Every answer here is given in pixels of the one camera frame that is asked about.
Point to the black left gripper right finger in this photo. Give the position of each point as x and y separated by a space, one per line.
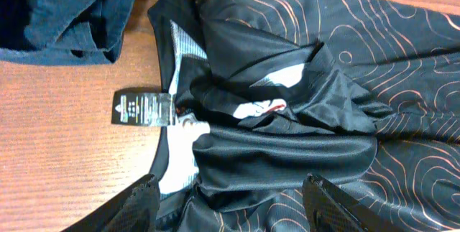
329 209

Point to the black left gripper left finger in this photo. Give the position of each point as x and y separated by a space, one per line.
125 210

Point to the black orange patterned jersey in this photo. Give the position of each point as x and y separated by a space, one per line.
364 93

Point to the folded navy blue garment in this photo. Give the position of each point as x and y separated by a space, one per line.
63 32

